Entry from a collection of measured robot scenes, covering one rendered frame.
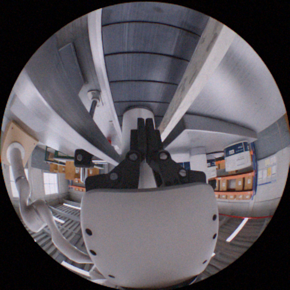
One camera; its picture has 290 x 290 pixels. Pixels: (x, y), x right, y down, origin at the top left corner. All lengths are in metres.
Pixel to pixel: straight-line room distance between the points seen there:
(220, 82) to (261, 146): 4.36
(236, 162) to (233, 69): 0.48
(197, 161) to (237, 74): 0.38
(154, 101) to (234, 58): 0.18
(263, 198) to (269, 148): 1.90
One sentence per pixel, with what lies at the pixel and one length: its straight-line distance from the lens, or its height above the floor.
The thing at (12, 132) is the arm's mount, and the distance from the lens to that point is 0.63.
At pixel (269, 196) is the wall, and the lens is 4.85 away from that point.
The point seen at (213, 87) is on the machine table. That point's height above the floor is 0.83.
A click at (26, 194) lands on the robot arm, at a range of 0.57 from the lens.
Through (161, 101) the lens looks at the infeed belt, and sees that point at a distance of 0.15.
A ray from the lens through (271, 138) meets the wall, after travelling 4.52.
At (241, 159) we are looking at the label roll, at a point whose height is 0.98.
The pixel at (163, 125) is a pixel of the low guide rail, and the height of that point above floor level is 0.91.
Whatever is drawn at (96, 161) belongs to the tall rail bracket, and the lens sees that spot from 0.16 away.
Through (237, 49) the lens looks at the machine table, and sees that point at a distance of 0.21.
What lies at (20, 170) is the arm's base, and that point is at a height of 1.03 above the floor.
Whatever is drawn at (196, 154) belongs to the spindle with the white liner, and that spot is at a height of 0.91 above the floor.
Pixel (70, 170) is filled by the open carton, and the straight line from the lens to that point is 2.13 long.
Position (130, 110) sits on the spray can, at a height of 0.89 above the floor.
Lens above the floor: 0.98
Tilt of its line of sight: 16 degrees down
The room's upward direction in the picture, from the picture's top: 178 degrees clockwise
